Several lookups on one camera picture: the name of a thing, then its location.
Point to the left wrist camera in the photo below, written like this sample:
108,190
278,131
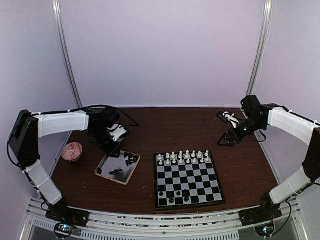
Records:
118,133

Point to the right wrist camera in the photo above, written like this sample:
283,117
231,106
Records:
227,117

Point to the red patterned bowl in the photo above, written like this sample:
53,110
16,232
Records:
72,152

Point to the aluminium frame post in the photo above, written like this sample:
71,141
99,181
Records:
65,53
261,47

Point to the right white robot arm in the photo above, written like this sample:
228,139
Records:
300,130

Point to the left aluminium frame post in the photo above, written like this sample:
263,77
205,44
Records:
65,53

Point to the aluminium front rail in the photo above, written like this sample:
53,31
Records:
219,225

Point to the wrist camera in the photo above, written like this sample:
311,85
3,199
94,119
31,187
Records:
227,117
118,133

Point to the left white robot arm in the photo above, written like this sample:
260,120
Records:
23,141

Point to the wooden rimmed black tray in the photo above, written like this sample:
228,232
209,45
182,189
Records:
118,169

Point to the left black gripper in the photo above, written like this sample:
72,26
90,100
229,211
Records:
111,150

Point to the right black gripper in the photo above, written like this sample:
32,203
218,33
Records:
228,135

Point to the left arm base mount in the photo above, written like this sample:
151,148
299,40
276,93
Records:
69,224

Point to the right aluminium frame post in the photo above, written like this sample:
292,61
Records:
261,47

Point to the black grey chessboard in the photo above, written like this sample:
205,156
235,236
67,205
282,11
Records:
180,174

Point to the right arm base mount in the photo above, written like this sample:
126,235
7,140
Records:
260,217

